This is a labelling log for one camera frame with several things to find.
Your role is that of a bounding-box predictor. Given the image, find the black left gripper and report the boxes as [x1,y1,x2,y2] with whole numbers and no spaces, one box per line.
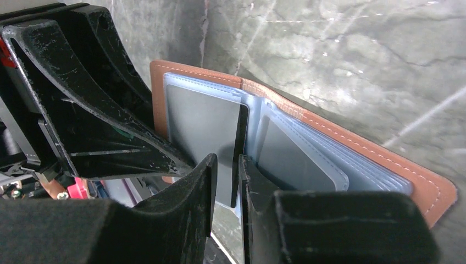
[1,3,194,199]

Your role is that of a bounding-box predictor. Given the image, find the pink leather card holder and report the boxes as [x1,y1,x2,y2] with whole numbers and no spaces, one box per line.
[149,60,458,226]

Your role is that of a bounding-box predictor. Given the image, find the black glossy credit card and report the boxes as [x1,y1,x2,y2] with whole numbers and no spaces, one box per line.
[230,104,249,208]

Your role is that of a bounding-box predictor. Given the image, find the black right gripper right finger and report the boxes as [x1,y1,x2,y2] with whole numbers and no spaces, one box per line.
[238,155,439,263]

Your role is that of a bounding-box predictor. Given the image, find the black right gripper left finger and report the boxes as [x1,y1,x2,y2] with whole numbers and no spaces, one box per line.
[1,153,217,263]

